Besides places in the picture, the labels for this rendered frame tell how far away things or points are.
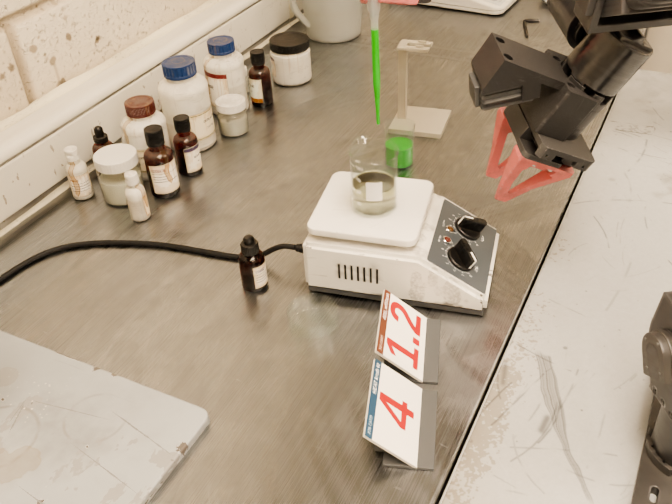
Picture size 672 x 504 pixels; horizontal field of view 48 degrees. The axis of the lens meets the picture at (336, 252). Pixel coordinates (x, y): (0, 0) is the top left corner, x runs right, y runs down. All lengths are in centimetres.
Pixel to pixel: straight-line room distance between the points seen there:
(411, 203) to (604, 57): 25
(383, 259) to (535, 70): 24
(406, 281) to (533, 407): 18
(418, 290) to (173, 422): 28
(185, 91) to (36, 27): 21
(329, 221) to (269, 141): 36
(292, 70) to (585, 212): 56
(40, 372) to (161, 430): 16
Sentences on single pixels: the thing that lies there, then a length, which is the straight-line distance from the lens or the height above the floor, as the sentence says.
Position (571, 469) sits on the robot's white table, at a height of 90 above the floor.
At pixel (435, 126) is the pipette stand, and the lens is 114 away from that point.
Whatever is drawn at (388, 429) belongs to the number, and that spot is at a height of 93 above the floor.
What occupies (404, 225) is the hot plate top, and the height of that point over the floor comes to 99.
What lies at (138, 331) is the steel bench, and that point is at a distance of 83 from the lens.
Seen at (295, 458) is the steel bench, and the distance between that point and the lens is 69.
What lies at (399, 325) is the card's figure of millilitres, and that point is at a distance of 76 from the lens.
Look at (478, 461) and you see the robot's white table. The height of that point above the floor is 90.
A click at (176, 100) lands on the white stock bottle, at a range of 109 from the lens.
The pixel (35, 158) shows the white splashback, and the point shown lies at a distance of 106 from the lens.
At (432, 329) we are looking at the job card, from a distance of 79.
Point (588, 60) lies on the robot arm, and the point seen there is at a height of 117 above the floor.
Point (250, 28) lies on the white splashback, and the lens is 142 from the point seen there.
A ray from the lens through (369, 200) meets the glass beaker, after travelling 78.
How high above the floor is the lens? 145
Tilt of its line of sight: 38 degrees down
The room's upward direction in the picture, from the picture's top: 3 degrees counter-clockwise
